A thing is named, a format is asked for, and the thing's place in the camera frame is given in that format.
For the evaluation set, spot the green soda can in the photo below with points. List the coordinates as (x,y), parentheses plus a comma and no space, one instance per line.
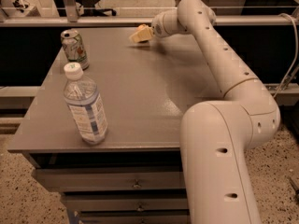
(73,47)

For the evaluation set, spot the metal window rail frame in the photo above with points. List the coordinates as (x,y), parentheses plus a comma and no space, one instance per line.
(9,18)

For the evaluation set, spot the middle grey drawer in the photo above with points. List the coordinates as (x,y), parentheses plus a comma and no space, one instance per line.
(127,201)

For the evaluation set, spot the top grey drawer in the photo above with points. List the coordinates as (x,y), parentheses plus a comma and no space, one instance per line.
(110,179)

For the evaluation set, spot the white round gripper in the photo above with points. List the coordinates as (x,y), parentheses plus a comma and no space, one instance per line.
(158,28)

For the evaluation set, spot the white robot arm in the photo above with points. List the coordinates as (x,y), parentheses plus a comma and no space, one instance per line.
(214,135)

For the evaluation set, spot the grey drawer cabinet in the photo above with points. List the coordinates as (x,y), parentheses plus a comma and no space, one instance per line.
(115,159)

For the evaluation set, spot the clear plastic water bottle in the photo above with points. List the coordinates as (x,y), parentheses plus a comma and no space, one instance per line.
(85,104)

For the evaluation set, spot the grey drawer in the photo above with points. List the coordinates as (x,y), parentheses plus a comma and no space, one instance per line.
(127,201)
(110,179)
(130,217)

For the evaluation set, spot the orange fruit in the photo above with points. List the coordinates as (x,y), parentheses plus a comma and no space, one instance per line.
(141,26)

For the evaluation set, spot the bottom grey drawer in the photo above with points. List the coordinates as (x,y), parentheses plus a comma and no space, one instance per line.
(130,217)

